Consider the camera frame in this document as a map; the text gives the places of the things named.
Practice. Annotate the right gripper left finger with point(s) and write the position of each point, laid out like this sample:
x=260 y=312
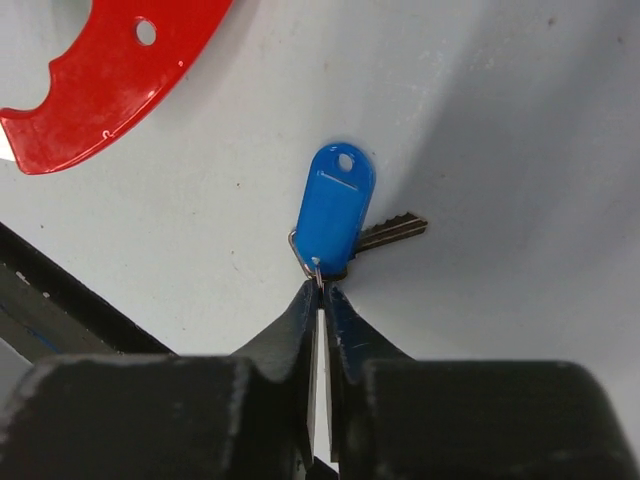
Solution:
x=246 y=415

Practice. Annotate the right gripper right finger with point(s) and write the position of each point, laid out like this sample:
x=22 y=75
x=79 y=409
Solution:
x=396 y=417

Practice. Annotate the blue tag key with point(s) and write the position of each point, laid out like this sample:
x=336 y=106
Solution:
x=329 y=231

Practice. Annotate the metal keyring holder red handle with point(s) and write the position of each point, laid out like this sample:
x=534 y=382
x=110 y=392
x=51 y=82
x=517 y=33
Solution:
x=126 y=59

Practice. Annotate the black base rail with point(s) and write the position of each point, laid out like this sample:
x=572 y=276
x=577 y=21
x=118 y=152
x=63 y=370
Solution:
x=46 y=311

